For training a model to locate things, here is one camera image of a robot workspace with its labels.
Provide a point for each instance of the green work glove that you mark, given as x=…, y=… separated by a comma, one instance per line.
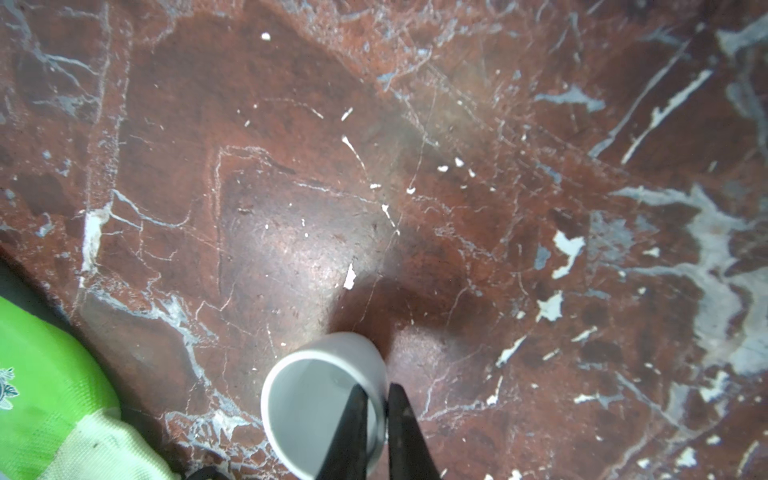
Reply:
x=60, y=416

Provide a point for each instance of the small white crucible cup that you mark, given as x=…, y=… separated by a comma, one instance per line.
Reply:
x=305, y=393

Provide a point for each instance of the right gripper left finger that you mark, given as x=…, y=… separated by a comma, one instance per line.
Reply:
x=346, y=458

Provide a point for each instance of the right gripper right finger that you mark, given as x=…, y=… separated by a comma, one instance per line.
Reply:
x=409, y=456

